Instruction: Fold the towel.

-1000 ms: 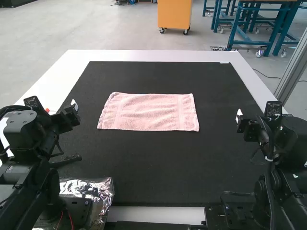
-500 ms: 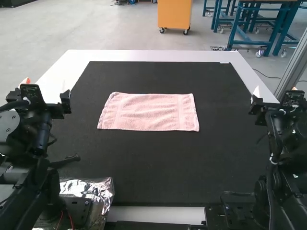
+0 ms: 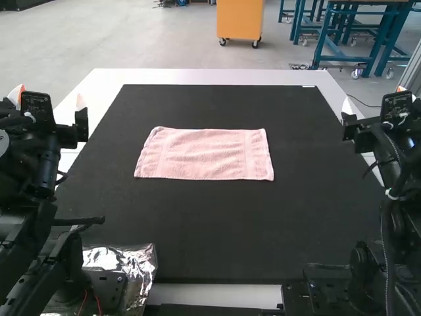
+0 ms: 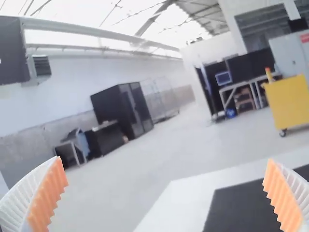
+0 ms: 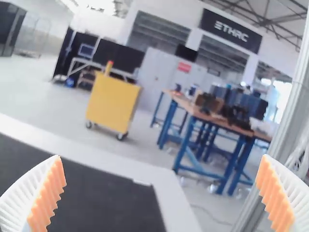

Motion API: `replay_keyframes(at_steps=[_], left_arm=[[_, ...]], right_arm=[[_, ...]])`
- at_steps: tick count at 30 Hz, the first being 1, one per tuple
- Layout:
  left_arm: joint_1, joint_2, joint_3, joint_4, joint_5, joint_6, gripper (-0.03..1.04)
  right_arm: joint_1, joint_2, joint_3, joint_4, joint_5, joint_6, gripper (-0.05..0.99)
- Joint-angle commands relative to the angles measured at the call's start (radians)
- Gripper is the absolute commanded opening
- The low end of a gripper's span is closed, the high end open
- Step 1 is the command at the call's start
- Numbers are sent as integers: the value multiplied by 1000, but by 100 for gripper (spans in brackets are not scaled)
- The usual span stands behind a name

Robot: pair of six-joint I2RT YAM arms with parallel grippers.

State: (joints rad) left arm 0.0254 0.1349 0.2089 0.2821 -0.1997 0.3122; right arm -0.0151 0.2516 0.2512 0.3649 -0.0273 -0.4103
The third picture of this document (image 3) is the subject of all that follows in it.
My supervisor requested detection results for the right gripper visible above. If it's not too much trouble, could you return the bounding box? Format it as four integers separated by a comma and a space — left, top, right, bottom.
340, 85, 407, 154

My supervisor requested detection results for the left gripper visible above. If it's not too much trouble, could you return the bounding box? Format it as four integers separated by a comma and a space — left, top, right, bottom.
0, 84, 90, 149

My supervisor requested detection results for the pale towel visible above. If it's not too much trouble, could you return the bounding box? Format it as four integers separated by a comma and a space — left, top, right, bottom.
133, 126, 275, 182

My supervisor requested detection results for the yellow-orange wheeled cabinet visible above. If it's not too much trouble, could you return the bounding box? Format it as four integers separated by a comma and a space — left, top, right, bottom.
216, 0, 265, 49

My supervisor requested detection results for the silver foil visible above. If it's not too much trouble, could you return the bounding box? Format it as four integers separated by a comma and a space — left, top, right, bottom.
42, 242, 159, 316

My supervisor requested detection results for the black mat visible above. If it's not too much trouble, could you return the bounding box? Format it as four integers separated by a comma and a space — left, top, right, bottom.
54, 84, 391, 286

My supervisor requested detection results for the dark base panel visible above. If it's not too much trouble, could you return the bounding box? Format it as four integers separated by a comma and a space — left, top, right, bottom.
282, 281, 355, 316

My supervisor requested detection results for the grey floor cable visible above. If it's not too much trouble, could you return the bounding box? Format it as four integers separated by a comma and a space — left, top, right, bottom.
347, 93, 384, 108

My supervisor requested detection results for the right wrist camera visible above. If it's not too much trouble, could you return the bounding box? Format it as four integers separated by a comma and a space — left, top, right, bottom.
380, 92, 414, 131

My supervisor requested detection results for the grey aluminium post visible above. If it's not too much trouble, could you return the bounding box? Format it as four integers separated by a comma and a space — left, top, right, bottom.
396, 39, 421, 97

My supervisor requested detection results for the blue steel frame trolley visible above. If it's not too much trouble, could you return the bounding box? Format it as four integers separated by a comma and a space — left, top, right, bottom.
310, 0, 421, 80
278, 0, 333, 47

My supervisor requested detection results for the thin red wire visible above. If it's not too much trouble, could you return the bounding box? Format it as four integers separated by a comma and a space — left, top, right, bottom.
78, 288, 103, 316

